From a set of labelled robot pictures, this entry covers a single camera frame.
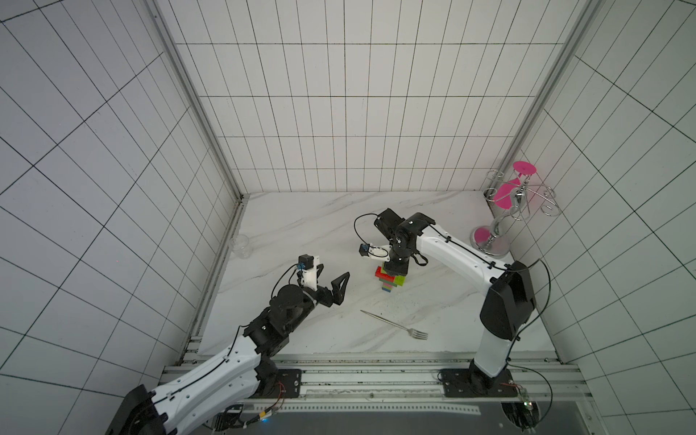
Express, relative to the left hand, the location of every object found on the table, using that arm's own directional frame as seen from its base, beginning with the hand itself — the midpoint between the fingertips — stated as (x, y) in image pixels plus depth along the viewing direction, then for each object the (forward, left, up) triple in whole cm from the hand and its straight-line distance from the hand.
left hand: (333, 274), depth 77 cm
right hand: (+9, -19, -5) cm, 21 cm away
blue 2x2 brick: (+3, -17, -16) cm, 23 cm away
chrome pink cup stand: (+23, -57, +10) cm, 62 cm away
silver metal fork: (-12, -26, -16) cm, 32 cm away
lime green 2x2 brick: (+2, -21, -7) cm, 22 cm away
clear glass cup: (+19, +37, -15) cm, 44 cm away
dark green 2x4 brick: (+2, -17, -10) cm, 20 cm away
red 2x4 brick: (+3, -15, -6) cm, 17 cm away
